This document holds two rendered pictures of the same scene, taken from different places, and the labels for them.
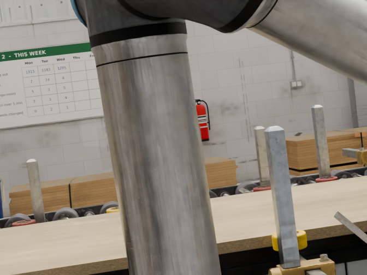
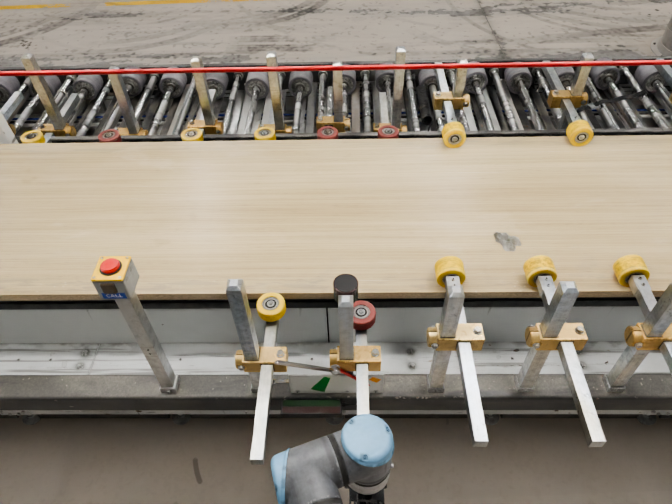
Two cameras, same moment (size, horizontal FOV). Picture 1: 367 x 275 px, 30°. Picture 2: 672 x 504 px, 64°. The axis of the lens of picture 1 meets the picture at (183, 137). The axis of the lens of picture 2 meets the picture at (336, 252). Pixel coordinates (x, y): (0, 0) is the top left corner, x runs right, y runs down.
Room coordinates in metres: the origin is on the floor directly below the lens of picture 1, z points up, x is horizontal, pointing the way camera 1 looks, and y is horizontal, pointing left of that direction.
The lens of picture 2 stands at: (0.72, -0.54, 2.09)
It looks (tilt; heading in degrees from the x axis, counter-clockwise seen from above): 47 degrees down; 9
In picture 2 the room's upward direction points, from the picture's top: 2 degrees counter-clockwise
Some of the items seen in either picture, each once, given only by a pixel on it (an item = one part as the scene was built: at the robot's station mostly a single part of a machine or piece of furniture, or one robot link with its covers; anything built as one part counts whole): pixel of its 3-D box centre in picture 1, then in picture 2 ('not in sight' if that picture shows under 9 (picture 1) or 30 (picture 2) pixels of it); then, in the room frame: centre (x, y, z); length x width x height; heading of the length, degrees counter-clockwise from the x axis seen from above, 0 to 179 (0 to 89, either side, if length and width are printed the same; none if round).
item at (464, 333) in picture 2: not in sight; (454, 337); (1.50, -0.71, 0.95); 0.13 x 0.06 x 0.05; 97
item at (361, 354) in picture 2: not in sight; (355, 357); (1.48, -0.46, 0.85); 0.13 x 0.06 x 0.05; 97
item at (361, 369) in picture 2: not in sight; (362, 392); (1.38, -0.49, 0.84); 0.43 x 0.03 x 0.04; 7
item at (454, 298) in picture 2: not in sight; (443, 347); (1.50, -0.69, 0.90); 0.03 x 0.03 x 0.48; 7
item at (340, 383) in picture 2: not in sight; (336, 384); (1.44, -0.41, 0.75); 0.26 x 0.01 x 0.10; 97
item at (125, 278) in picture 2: not in sight; (116, 278); (1.41, 0.07, 1.18); 0.07 x 0.07 x 0.08; 7
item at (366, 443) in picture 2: not in sight; (366, 450); (1.11, -0.52, 1.14); 0.10 x 0.09 x 0.12; 118
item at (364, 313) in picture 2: not in sight; (361, 322); (1.58, -0.47, 0.85); 0.08 x 0.08 x 0.11
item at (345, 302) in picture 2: not in sight; (346, 354); (1.47, -0.44, 0.87); 0.03 x 0.03 x 0.48; 7
